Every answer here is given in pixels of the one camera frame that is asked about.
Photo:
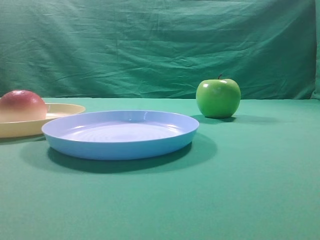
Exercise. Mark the yellow bread with red top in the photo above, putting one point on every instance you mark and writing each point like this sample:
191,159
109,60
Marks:
22,105

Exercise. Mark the blue plastic plate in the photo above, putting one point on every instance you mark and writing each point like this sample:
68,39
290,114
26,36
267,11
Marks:
119,135

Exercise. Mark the yellow plastic plate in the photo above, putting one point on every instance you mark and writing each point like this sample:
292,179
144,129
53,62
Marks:
34,127

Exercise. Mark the green apple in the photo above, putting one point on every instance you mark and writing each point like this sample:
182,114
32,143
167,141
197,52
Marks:
218,98

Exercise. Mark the green backdrop cloth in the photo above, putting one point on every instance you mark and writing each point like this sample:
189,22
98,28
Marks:
160,48

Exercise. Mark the green table cloth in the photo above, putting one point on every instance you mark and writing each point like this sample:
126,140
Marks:
255,176

